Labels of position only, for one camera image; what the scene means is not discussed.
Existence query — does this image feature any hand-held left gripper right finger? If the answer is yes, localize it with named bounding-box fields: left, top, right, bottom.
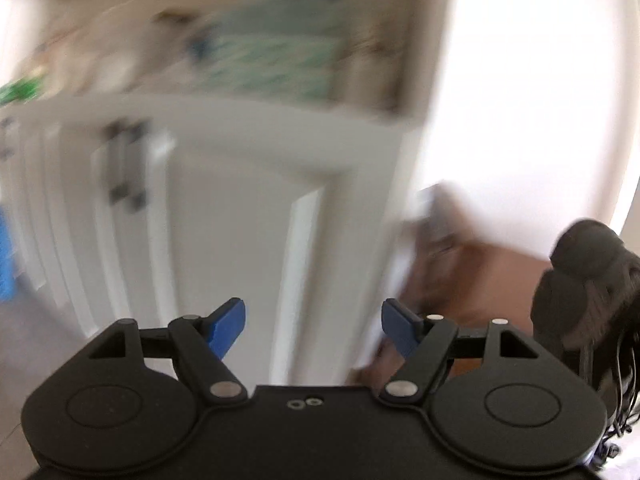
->
left=381, top=299, right=541, bottom=407

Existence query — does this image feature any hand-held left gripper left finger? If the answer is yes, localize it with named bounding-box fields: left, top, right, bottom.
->
left=90, top=297, right=248, bottom=404

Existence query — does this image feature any white cabinet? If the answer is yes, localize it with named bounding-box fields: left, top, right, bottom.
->
left=0, top=92, right=428, bottom=388

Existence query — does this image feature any blue object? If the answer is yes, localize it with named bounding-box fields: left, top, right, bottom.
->
left=0, top=206, right=19, bottom=304

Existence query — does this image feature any green framed picture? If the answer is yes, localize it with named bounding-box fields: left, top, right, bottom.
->
left=187, top=0, right=353, bottom=107

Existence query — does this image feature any green object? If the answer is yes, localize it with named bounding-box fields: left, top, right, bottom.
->
left=0, top=76, right=45, bottom=107

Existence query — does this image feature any black cabinet handle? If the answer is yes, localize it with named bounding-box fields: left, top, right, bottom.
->
left=104, top=119, right=149, bottom=212

